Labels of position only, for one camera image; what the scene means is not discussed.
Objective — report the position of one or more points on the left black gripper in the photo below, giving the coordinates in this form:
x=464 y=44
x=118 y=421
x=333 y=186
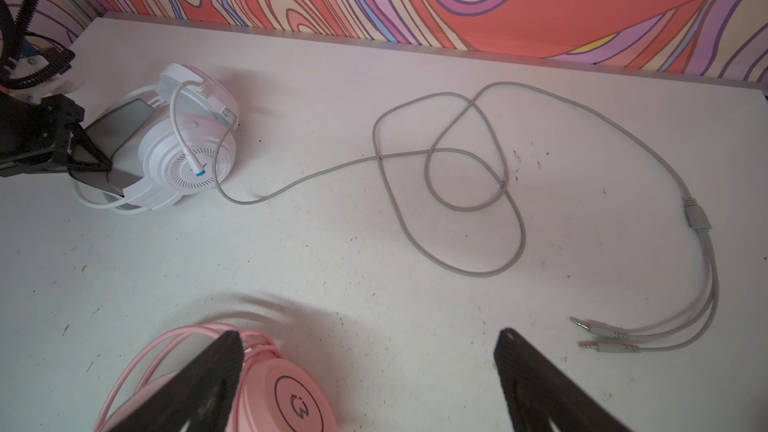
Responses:
x=47 y=138

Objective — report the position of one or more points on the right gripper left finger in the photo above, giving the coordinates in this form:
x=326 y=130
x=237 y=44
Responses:
x=199 y=397

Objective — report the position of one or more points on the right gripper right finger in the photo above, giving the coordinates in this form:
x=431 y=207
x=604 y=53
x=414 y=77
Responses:
x=539 y=396

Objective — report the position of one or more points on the pink cat-ear headphones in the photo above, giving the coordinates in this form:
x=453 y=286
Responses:
x=274 y=394

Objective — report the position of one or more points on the white headphones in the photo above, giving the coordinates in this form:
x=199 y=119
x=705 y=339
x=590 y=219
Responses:
x=166 y=141

